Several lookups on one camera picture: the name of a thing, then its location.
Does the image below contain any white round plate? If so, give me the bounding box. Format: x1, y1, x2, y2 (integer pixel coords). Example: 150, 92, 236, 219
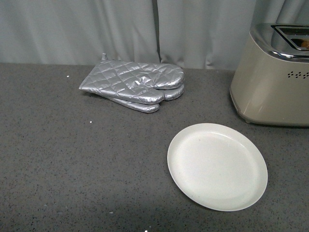
167, 123, 268, 212

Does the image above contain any brown bread slice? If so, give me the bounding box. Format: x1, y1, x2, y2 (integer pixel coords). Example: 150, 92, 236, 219
300, 40, 309, 49

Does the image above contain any beige metal toaster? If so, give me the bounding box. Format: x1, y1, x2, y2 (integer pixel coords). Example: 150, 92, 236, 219
230, 23, 309, 127

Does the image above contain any silver quilted oven mitt bottom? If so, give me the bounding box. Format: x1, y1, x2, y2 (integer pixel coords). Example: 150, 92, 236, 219
109, 84, 184, 114

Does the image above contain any silver quilted oven mitt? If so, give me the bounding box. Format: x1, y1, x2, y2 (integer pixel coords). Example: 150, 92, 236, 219
79, 53, 184, 105
109, 84, 184, 114

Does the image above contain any silver quilted oven mitt top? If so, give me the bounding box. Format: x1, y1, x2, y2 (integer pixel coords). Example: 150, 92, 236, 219
79, 53, 184, 105

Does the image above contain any grey curtain backdrop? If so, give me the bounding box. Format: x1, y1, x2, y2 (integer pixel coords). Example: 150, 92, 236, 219
0, 0, 309, 70

